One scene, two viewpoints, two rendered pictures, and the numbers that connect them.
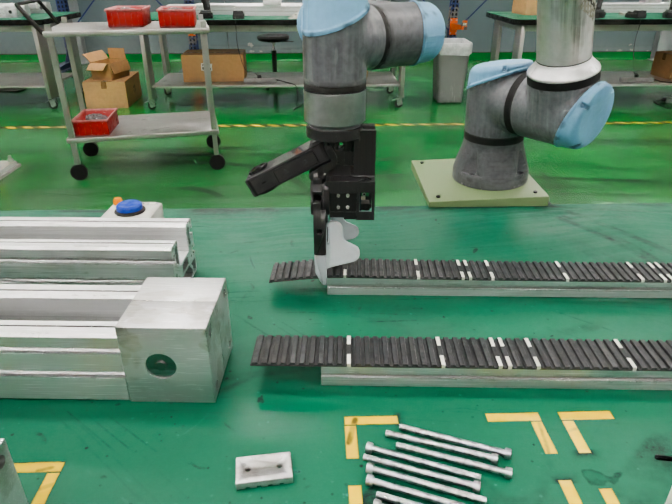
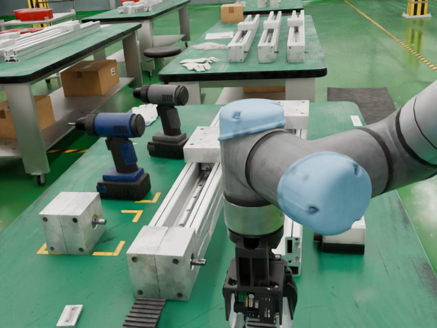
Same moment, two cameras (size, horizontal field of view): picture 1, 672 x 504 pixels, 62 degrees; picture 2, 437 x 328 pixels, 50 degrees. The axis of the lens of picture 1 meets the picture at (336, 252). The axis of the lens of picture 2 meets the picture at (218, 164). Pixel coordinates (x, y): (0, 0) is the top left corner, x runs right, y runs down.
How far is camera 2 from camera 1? 0.91 m
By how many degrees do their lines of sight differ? 89
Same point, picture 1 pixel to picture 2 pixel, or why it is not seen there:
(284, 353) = (139, 310)
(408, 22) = (269, 168)
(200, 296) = (162, 248)
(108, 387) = not seen: hidden behind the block
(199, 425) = (118, 293)
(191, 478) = (83, 293)
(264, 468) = (68, 315)
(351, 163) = (245, 263)
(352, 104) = (226, 209)
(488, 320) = not seen: outside the picture
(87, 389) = not seen: hidden behind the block
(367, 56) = (237, 176)
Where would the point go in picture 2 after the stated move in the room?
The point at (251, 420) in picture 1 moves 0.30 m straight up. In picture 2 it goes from (111, 312) to (79, 150)
